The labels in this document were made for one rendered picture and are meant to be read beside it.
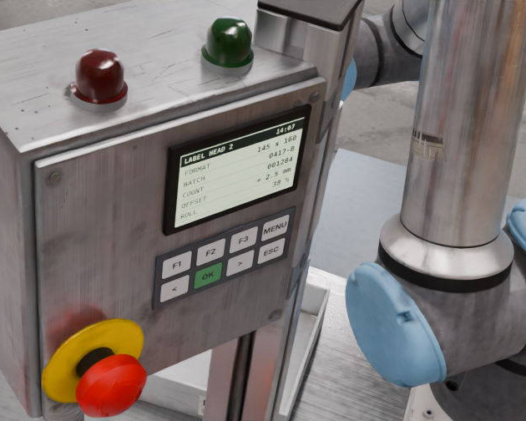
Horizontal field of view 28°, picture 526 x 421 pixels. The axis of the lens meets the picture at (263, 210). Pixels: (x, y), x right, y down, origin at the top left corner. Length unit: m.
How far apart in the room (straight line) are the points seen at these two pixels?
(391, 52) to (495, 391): 0.36
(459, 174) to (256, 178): 0.34
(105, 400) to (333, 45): 0.21
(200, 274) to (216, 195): 0.06
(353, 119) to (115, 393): 2.54
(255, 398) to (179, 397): 0.45
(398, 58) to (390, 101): 2.04
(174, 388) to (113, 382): 0.61
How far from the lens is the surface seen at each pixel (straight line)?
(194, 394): 1.14
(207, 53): 0.51
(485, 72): 0.81
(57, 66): 0.51
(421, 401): 1.11
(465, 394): 1.08
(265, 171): 0.54
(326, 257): 1.37
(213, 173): 0.51
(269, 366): 0.68
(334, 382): 1.23
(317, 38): 0.52
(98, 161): 0.47
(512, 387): 1.07
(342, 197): 1.46
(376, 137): 3.00
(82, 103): 0.48
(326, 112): 0.55
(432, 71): 0.83
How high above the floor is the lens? 1.76
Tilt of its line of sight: 41 degrees down
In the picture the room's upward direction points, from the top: 9 degrees clockwise
